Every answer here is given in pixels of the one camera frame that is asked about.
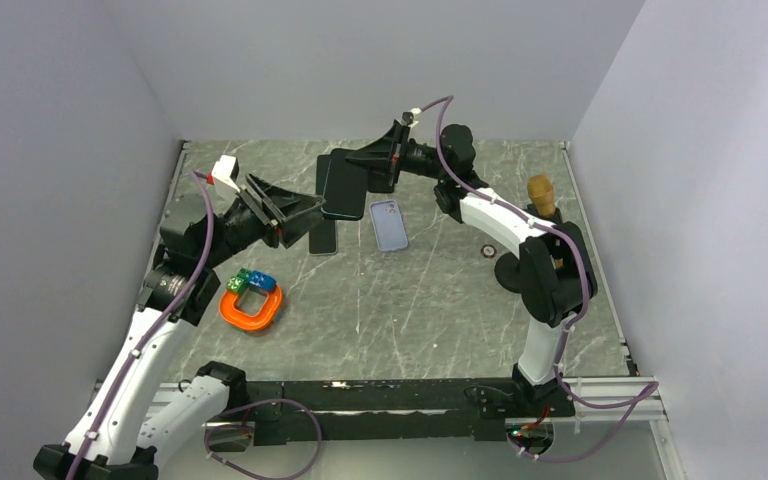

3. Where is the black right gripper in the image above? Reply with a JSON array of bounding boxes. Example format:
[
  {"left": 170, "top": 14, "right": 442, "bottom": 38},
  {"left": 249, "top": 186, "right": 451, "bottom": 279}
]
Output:
[{"left": 347, "top": 123, "right": 450, "bottom": 185}]

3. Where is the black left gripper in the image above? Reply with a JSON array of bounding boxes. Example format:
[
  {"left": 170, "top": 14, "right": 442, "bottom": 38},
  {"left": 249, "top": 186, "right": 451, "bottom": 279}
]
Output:
[{"left": 199, "top": 172, "right": 326, "bottom": 269}]

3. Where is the black phone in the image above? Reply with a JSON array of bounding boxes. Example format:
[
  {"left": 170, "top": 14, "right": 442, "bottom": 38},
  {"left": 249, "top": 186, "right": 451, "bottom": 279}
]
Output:
[
  {"left": 308, "top": 219, "right": 338, "bottom": 256},
  {"left": 322, "top": 149, "right": 368, "bottom": 221}
]

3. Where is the blue phone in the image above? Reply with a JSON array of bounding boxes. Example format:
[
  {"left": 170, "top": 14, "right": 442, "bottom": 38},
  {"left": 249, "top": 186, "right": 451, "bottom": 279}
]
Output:
[{"left": 315, "top": 154, "right": 330, "bottom": 196}]

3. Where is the lavender phone case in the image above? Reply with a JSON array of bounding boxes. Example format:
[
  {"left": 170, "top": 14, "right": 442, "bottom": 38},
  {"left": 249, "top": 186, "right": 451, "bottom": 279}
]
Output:
[{"left": 369, "top": 200, "right": 409, "bottom": 252}]

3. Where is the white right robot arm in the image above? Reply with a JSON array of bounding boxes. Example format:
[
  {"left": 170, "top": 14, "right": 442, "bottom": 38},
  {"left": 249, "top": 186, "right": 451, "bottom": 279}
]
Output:
[{"left": 324, "top": 121, "right": 598, "bottom": 416}]

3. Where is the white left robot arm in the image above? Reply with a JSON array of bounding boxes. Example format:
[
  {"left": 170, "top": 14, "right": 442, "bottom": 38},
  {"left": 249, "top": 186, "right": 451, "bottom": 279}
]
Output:
[{"left": 33, "top": 174, "right": 323, "bottom": 479}]

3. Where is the blue toy brick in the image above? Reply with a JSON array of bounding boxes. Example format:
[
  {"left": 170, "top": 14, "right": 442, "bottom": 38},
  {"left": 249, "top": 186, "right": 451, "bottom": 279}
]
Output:
[{"left": 246, "top": 270, "right": 277, "bottom": 295}]

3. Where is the green toy brick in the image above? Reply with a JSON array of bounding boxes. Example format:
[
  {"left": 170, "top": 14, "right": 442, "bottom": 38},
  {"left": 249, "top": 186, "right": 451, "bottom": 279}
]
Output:
[{"left": 226, "top": 268, "right": 250, "bottom": 295}]

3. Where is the round poker chip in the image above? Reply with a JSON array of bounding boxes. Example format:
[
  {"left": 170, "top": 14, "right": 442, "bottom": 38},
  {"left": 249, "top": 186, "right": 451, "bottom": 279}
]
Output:
[{"left": 481, "top": 244, "right": 497, "bottom": 258}]

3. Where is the black microphone stand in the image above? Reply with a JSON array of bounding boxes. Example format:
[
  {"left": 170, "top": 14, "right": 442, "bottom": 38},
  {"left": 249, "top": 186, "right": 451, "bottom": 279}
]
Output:
[{"left": 494, "top": 203, "right": 563, "bottom": 294}]

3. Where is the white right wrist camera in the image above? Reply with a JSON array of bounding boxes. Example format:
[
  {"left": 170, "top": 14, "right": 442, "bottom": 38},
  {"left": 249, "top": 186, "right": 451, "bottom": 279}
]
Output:
[{"left": 398, "top": 107, "right": 423, "bottom": 129}]

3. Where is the orange ring toy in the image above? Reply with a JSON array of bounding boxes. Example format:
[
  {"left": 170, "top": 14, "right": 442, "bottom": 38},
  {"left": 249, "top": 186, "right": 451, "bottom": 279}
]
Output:
[{"left": 219, "top": 286, "right": 285, "bottom": 333}]

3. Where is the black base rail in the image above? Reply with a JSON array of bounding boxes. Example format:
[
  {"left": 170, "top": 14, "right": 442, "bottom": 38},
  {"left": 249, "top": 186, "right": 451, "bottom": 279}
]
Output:
[{"left": 208, "top": 377, "right": 575, "bottom": 446}]

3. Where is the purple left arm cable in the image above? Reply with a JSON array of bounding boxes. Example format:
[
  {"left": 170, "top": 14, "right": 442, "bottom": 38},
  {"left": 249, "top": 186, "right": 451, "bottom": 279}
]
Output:
[{"left": 65, "top": 170, "right": 324, "bottom": 480}]

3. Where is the aluminium frame rail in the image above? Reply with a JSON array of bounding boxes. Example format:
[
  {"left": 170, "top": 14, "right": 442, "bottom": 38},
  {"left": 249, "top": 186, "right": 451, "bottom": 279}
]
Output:
[{"left": 82, "top": 377, "right": 670, "bottom": 431}]

